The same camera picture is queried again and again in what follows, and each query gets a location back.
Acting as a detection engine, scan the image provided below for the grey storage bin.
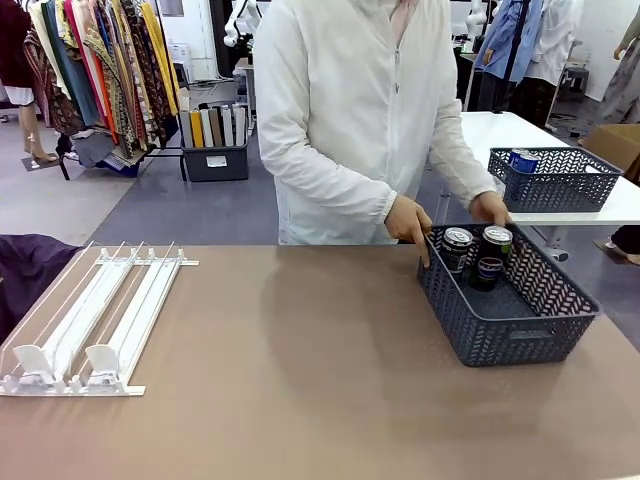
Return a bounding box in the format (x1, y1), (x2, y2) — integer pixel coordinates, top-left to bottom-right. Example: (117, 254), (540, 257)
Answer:
(180, 142), (250, 183)

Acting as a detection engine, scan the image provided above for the black stand pole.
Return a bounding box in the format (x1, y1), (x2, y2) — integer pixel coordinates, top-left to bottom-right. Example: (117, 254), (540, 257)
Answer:
(494, 0), (531, 115)

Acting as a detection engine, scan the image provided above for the rack of colourful garments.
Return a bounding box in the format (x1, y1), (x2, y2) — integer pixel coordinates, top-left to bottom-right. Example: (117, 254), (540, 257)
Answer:
(24, 0), (184, 166)

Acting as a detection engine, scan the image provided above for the person's right forearm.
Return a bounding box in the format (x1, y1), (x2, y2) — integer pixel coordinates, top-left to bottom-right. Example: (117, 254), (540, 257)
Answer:
(269, 139), (400, 227)

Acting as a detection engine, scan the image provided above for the black Pepsi can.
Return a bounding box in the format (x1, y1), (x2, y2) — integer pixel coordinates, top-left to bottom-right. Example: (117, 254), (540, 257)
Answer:
(469, 225), (514, 293)
(440, 227), (474, 276)

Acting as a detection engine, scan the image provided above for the blue hanging shirt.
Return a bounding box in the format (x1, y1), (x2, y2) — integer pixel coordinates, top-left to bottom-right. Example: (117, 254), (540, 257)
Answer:
(473, 0), (544, 84)

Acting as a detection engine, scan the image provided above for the mannequin in maroon top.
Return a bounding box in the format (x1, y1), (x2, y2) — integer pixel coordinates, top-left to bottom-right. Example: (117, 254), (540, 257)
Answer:
(0, 0), (59, 166)

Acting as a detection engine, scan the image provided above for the person's left hand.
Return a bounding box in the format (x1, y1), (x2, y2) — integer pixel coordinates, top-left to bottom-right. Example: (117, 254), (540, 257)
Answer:
(469, 190), (514, 228)

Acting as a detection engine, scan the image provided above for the yellow hanging garment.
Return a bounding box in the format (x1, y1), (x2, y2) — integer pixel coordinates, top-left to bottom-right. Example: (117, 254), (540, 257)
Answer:
(141, 2), (180, 117)

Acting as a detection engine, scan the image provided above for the brown cardboard box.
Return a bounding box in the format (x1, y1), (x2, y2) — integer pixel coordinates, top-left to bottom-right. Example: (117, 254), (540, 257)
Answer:
(582, 123), (640, 184)

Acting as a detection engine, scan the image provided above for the person's left forearm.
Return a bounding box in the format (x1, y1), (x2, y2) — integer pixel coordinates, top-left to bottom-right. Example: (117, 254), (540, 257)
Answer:
(428, 132), (497, 210)

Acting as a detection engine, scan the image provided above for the person in white jacket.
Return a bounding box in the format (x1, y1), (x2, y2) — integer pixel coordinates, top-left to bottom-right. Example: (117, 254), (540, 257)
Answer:
(253, 0), (499, 247)

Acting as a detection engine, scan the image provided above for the white dispenser pusher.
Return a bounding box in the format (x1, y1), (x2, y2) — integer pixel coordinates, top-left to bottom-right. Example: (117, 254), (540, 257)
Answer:
(13, 343), (52, 377)
(84, 342), (124, 377)

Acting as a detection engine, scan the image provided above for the dark purple cloth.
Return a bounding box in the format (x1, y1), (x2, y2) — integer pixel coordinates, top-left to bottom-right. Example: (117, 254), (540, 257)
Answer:
(0, 233), (82, 346)

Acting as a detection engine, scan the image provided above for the white hanging shirt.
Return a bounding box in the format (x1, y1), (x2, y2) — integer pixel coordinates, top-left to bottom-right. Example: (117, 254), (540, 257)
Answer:
(524, 0), (584, 86)

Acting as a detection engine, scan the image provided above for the seated person's foot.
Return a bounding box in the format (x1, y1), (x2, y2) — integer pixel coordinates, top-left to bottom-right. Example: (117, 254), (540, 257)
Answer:
(603, 224), (640, 266)

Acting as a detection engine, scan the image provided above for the yellow material roll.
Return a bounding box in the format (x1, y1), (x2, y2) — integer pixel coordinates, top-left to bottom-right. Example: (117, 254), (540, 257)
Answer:
(189, 109), (205, 149)

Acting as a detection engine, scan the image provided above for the white material roll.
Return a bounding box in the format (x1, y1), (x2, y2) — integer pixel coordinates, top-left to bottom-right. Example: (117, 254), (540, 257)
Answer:
(220, 104), (235, 147)
(178, 109), (194, 149)
(232, 103), (248, 147)

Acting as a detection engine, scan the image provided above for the white side table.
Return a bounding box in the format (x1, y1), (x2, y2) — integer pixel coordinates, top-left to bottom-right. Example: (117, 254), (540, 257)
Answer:
(439, 110), (640, 227)

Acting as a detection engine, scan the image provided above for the small grey stool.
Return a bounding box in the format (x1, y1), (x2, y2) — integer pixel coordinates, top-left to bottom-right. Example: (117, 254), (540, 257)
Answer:
(559, 62), (591, 104)

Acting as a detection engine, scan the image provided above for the mannequin in grey dress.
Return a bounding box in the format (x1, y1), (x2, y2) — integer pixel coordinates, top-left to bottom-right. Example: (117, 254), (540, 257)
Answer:
(599, 9), (640, 126)

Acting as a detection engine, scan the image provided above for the background workbench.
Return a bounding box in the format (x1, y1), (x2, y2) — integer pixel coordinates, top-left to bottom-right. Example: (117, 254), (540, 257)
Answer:
(233, 56), (259, 132)

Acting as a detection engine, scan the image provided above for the grey woven plastic basket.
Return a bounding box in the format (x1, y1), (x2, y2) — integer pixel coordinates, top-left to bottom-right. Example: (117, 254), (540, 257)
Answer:
(488, 146), (624, 214)
(417, 223), (602, 368)

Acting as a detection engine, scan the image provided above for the white can dispenser rack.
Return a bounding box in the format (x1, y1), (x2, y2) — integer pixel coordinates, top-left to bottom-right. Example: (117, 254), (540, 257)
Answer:
(0, 240), (200, 398)

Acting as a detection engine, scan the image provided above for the brown material roll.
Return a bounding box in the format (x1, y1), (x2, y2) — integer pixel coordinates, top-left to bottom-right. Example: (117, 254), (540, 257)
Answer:
(208, 107), (225, 148)

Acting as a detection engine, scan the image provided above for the fabric pile on floor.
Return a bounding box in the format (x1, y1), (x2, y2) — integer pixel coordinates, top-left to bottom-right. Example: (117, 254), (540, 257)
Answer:
(72, 128), (147, 179)

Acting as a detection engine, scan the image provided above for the person's right hand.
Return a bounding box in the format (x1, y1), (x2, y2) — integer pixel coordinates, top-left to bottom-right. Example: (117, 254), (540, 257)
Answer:
(384, 194), (434, 270)

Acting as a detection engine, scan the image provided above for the white floor appliance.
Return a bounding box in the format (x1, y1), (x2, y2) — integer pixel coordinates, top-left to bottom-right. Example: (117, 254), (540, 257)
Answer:
(167, 42), (194, 81)

